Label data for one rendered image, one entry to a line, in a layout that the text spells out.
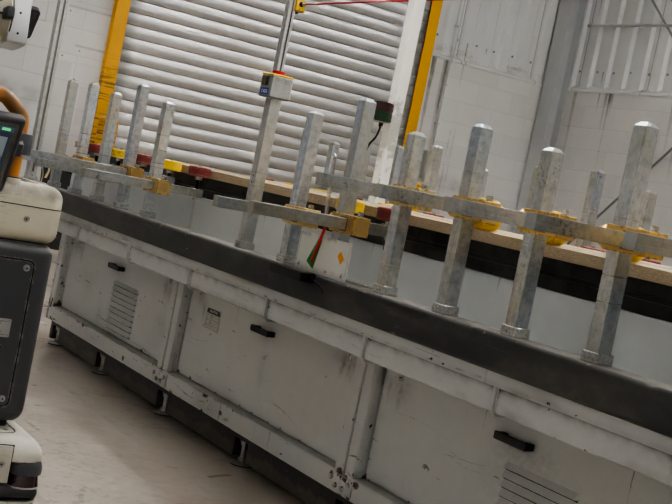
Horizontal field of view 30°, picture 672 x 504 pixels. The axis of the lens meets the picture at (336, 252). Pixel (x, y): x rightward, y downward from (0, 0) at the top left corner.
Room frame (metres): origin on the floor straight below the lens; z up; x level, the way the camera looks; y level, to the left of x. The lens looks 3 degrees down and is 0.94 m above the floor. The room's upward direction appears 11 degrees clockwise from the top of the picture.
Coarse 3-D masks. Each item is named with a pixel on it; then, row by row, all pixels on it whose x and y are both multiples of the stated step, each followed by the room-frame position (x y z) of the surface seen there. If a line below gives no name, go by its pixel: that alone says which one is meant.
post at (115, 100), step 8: (112, 96) 4.73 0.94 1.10; (120, 96) 4.74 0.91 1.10; (112, 104) 4.72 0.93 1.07; (120, 104) 4.74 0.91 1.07; (112, 112) 4.73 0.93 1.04; (112, 120) 4.73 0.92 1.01; (104, 128) 4.75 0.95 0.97; (112, 128) 4.73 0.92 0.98; (104, 136) 4.73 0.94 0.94; (112, 136) 4.74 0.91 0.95; (104, 144) 4.72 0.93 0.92; (112, 144) 4.74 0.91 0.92; (104, 152) 4.73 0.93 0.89; (104, 160) 4.73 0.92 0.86; (96, 184) 4.72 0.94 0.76; (104, 184) 4.74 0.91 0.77; (96, 192) 4.73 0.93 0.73
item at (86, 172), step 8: (88, 168) 4.15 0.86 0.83; (88, 176) 4.14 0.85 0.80; (96, 176) 4.15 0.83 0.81; (104, 176) 4.17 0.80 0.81; (112, 176) 4.18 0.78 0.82; (120, 176) 4.20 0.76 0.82; (128, 176) 4.21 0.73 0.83; (128, 184) 4.22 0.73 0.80; (136, 184) 4.23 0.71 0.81; (144, 184) 4.25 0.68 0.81; (152, 184) 4.26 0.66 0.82; (176, 192) 4.31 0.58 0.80; (184, 192) 4.33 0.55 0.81; (192, 192) 4.34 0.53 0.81; (200, 192) 4.36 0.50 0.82
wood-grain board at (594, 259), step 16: (224, 176) 4.29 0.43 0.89; (240, 176) 4.48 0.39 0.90; (272, 192) 3.99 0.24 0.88; (288, 192) 3.90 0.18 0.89; (320, 192) 4.58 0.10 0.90; (368, 208) 3.51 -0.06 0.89; (416, 224) 3.31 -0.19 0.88; (432, 224) 3.25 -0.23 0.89; (448, 224) 3.19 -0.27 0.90; (480, 240) 3.07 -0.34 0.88; (496, 240) 3.02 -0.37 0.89; (512, 240) 2.97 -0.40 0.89; (544, 256) 2.87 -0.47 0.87; (560, 256) 2.83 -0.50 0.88; (576, 256) 2.78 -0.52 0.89; (592, 256) 2.74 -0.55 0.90; (640, 272) 2.62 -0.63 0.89; (656, 272) 2.58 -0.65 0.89
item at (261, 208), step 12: (252, 204) 3.07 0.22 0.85; (264, 204) 3.08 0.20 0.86; (276, 216) 3.10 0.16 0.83; (288, 216) 3.11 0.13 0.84; (300, 216) 3.13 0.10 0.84; (312, 216) 3.15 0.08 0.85; (324, 216) 3.17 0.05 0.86; (336, 216) 3.19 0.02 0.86; (372, 228) 3.25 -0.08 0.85; (384, 228) 3.27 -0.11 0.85
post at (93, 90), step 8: (88, 88) 4.96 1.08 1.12; (96, 88) 4.95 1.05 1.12; (88, 96) 4.95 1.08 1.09; (96, 96) 4.95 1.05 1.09; (88, 104) 4.93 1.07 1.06; (96, 104) 4.95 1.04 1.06; (88, 112) 4.94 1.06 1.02; (88, 120) 4.94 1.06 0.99; (88, 128) 4.94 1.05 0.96; (80, 136) 4.95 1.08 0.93; (88, 136) 4.95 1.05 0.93; (80, 144) 4.93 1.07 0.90; (88, 144) 4.95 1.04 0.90; (80, 152) 4.94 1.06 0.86; (72, 176) 4.95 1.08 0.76; (80, 176) 4.95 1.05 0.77; (72, 184) 4.94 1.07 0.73; (80, 184) 4.95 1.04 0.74
